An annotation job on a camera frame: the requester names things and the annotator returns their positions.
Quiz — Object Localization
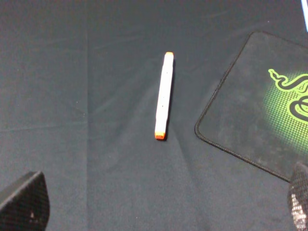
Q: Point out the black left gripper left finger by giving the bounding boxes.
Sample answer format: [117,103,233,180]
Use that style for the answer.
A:
[0,171,50,231]

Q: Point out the black Razer mouse pad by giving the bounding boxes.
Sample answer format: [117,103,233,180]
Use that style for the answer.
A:
[194,31,308,181]

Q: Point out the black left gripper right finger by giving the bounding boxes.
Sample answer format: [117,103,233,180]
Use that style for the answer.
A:
[287,162,308,231]

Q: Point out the white marker pen orange caps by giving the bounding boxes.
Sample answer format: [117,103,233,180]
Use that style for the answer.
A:
[154,51,174,140]

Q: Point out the black tablecloth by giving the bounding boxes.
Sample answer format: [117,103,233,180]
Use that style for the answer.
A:
[0,0,308,231]

